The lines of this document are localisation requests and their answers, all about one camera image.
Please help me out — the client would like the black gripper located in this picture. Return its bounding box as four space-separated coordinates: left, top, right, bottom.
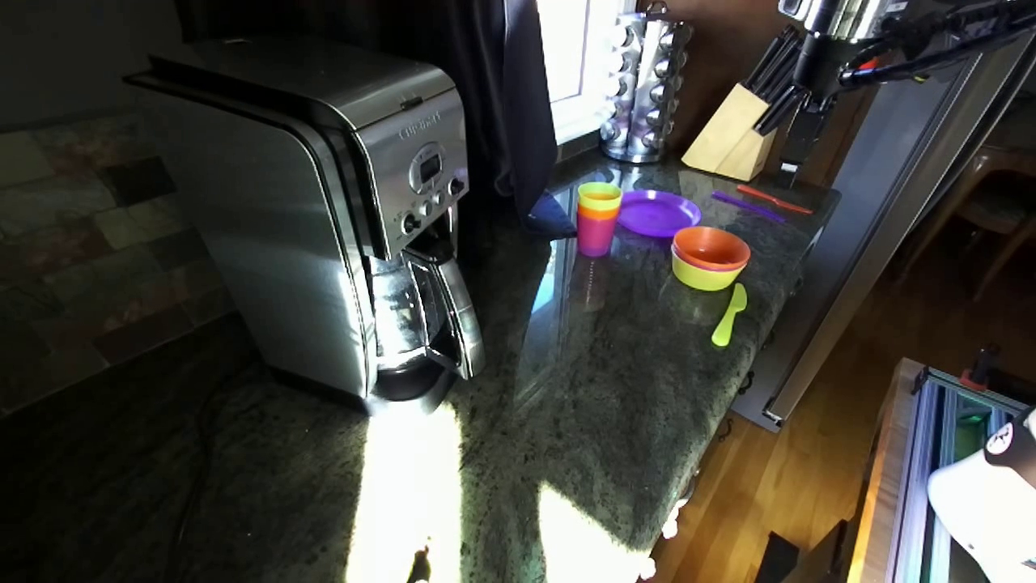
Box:
793 30 856 99

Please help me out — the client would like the orange plastic bowl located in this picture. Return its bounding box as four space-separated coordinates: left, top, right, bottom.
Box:
669 223 755 276

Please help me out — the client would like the wooden knife block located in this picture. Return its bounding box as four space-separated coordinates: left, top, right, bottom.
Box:
679 81 783 184

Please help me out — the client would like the orange plastic utensil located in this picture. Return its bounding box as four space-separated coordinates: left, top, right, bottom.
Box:
763 182 819 219

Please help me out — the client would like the purple plastic utensil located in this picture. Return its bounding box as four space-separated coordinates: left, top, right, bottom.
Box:
710 189 789 228

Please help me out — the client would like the metal spice rack carousel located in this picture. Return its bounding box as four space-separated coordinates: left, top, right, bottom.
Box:
597 3 694 169

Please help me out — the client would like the stainless steel appliance panel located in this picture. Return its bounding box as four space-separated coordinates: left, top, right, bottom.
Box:
759 30 1036 430

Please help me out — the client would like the purple plastic plate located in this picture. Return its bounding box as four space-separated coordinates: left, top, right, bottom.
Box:
611 189 706 245

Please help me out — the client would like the wooden chair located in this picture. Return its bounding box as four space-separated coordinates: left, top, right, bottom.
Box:
950 145 1036 301

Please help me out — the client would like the lime green plastic bowl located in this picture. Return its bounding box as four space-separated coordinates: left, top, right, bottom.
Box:
669 253 747 294

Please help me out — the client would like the yellow plastic cup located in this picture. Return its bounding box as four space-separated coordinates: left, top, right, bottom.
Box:
576 179 624 214

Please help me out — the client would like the lime green plastic knife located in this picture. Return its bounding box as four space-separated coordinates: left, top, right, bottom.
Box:
710 282 750 349

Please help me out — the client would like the pink plastic cup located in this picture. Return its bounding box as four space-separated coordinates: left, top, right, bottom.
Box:
572 219 623 261

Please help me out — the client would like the dark curtain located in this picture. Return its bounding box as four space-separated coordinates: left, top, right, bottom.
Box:
449 0 578 240

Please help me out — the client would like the robot cart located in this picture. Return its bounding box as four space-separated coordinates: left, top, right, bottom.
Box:
845 358 1032 583

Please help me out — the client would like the white rounded cover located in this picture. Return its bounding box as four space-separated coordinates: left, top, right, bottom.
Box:
923 404 1036 583

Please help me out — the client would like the glass coffee carafe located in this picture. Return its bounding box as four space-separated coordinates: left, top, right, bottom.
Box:
368 240 488 404

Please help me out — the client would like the stainless steel coffee maker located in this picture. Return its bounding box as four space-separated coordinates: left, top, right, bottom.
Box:
122 35 488 414

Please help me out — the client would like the black handled kitchen knife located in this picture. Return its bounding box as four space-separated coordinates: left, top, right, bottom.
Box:
755 86 809 141
745 34 801 105

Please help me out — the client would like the black cable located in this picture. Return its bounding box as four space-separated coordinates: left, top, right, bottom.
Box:
838 0 1036 92

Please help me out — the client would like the white window frame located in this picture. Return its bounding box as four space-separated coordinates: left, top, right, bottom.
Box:
533 0 636 148

